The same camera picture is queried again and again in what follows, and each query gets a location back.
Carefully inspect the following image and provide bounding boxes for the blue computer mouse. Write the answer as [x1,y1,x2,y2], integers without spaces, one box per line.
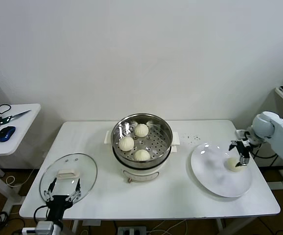
[0,126,17,142]

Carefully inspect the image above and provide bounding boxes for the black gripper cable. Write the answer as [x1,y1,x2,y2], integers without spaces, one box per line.
[250,143,281,160]
[34,205,49,222]

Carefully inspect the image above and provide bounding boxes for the large white plate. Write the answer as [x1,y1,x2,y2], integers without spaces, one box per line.
[190,142,253,198]

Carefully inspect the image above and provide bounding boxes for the thin black floor cable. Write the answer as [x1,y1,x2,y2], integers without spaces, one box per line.
[258,216,283,235]

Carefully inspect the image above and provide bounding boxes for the white side table with mouse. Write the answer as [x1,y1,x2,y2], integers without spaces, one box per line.
[0,103,42,213]

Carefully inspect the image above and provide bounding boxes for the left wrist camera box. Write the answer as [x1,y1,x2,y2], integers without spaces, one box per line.
[35,221,55,235]

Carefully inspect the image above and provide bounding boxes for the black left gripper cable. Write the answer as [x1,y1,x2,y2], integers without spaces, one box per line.
[34,205,49,222]

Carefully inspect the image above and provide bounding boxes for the white floor cable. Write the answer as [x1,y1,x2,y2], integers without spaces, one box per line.
[5,168,36,188]

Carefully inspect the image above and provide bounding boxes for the round glass pot lid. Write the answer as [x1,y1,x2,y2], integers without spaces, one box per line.
[39,153,98,204]

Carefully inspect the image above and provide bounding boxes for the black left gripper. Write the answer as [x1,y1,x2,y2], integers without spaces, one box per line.
[43,178,81,222]

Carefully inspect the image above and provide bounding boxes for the white electric cooking pot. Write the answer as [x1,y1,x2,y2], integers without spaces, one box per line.
[112,144,179,184]

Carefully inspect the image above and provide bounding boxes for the stainless steel steamer basket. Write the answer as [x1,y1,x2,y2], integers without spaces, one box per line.
[104,113,181,169]

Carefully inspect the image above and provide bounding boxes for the white box with window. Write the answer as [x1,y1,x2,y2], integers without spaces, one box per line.
[117,226,147,235]

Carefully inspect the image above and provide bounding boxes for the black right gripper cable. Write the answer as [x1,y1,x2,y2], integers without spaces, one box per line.
[250,143,281,160]

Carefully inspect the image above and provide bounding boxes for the black handled scissors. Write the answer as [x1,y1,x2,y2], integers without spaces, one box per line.
[0,104,32,126]

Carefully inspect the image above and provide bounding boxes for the white main table underframe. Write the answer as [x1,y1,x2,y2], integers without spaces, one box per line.
[69,217,257,235]

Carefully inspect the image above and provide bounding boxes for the white steamed baozi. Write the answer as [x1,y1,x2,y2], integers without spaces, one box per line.
[133,149,151,162]
[226,158,245,172]
[134,123,149,138]
[118,136,135,152]

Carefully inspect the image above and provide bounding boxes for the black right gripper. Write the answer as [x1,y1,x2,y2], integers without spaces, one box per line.
[228,138,252,167]

